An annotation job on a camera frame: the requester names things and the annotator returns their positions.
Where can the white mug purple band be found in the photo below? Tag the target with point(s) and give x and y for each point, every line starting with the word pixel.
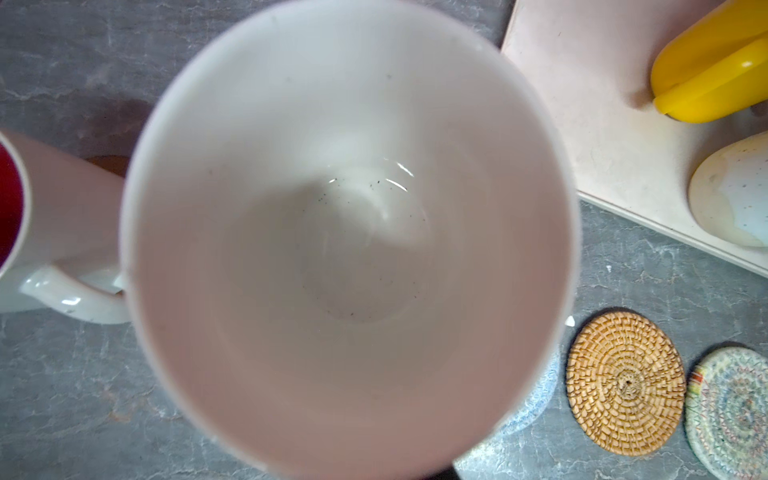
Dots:
pixel 350 239

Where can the grey round coaster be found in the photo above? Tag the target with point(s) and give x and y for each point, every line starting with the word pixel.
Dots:
pixel 538 399

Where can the brown woven rattan coaster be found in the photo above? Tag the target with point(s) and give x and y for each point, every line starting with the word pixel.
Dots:
pixel 625 383

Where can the white mug red inside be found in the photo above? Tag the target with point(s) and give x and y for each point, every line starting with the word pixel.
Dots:
pixel 59 233

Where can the beige woven spiral coaster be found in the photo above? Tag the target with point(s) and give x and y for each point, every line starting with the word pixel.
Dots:
pixel 726 413

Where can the amber round coaster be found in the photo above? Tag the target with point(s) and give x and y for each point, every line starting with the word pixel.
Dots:
pixel 116 164

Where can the beige serving tray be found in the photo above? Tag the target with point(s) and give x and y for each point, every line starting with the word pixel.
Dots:
pixel 590 62

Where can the white mug centre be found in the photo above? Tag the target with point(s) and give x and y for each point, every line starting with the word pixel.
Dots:
pixel 727 193

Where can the yellow mug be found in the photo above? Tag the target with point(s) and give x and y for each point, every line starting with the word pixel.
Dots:
pixel 716 67

